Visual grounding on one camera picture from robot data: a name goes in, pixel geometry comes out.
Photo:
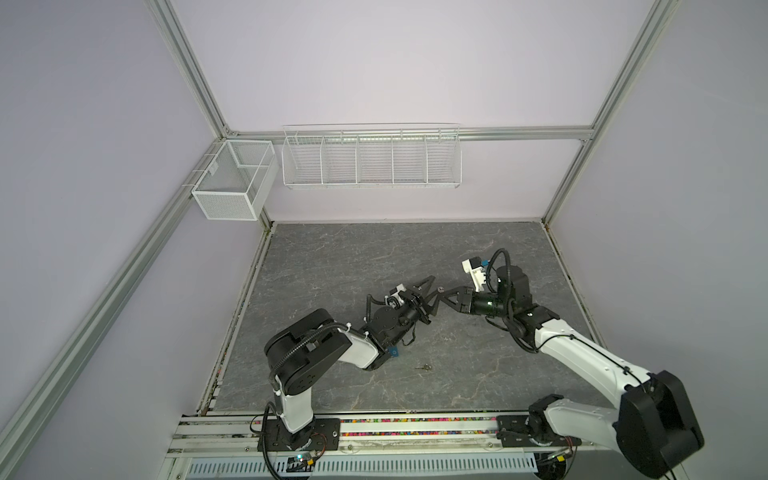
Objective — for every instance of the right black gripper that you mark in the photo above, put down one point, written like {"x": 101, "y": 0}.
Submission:
{"x": 465, "y": 300}

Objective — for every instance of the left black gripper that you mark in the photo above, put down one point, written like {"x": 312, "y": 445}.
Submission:
{"x": 421, "y": 307}

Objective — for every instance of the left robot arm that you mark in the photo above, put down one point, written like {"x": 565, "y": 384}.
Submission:
{"x": 299, "y": 355}

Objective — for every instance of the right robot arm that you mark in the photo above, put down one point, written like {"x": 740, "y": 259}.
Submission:
{"x": 649, "y": 418}

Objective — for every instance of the white mesh box basket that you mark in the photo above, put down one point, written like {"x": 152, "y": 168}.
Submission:
{"x": 236, "y": 182}

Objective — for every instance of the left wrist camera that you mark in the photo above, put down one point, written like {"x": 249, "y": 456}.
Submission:
{"x": 396, "y": 297}

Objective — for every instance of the white wire shelf basket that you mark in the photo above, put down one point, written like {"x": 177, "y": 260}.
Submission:
{"x": 384, "y": 155}

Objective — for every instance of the white vented cable duct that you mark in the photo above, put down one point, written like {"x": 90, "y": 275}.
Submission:
{"x": 375, "y": 466}

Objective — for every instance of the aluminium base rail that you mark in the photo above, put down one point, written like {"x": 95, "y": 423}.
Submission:
{"x": 233, "y": 434}

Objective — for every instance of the aluminium frame profiles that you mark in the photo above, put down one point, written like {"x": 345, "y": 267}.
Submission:
{"x": 41, "y": 404}

